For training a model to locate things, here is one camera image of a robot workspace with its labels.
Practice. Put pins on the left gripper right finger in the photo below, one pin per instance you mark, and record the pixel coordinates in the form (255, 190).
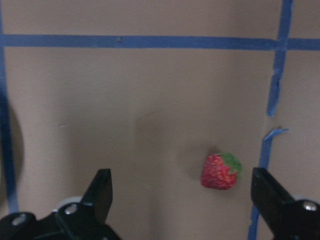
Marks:
(269, 197)

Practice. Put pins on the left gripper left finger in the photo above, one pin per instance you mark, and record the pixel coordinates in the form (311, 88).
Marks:
(98, 196)

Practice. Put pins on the light green plate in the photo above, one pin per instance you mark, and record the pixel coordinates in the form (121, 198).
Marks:
(11, 142)

